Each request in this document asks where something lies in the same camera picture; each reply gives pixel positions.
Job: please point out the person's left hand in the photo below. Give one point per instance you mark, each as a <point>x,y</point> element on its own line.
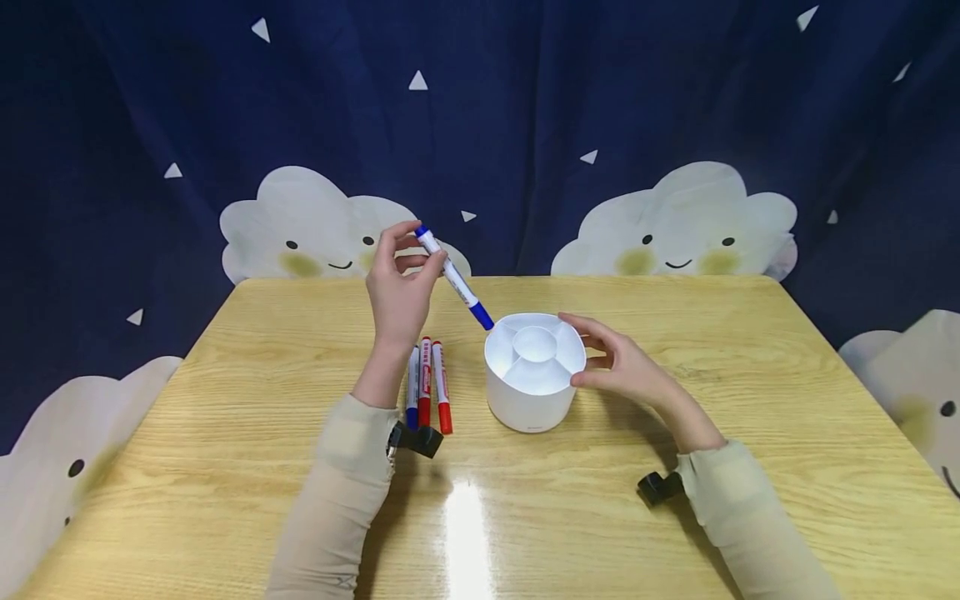
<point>397,304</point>

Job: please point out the person's right hand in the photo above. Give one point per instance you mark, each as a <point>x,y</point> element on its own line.
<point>634,371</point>

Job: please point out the blue cap white marker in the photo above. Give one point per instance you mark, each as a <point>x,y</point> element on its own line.
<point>454,280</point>
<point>412,392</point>

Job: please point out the white round divided pen holder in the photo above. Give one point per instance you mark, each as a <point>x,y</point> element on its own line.
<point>534,387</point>

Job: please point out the person's right forearm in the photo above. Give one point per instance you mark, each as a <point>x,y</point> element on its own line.
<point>742,517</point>

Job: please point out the person's left forearm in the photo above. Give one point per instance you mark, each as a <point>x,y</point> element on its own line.
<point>341,500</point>

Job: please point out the red cap white marker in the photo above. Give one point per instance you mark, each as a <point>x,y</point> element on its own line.
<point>425,383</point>
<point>442,392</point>

